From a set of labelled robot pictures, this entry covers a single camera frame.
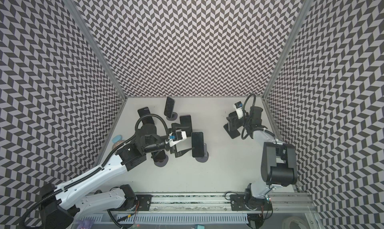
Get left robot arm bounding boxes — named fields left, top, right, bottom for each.
left=19, top=114, right=193, bottom=229

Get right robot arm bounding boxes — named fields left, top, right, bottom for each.
left=236, top=94, right=298, bottom=211

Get grey round stand back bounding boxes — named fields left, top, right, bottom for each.
left=166, top=112, right=178, bottom=121

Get grey round stand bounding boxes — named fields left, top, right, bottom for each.
left=195, top=143, right=209, bottom=163
left=166, top=112, right=178, bottom=121
left=154, top=155, right=169, bottom=167

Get grey round stand front left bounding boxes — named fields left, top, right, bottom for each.
left=154, top=155, right=169, bottom=167

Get back phone teal edge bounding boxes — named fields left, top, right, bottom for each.
left=164, top=97, right=175, bottom=117

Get black folding stand right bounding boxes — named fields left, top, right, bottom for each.
left=224, top=123, right=241, bottom=139

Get grey round stand front centre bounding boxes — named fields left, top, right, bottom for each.
left=195, top=143, right=209, bottom=163

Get blue oval object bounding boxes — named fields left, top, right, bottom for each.
left=112, top=135, right=123, bottom=143

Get tape roll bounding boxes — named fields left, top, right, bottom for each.
left=112, top=140, right=124, bottom=150

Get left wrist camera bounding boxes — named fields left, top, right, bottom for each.
left=168, top=131, right=187, bottom=147

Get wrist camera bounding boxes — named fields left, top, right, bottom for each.
left=168, top=131, right=187, bottom=147
left=234, top=101, right=244, bottom=119

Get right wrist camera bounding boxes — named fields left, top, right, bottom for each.
left=234, top=101, right=244, bottom=119

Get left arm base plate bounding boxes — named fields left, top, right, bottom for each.
left=119, top=194, right=153, bottom=212

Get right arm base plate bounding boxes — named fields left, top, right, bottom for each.
left=230, top=194, right=273, bottom=212

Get aluminium rail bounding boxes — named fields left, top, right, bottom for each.
left=71, top=192, right=317, bottom=214

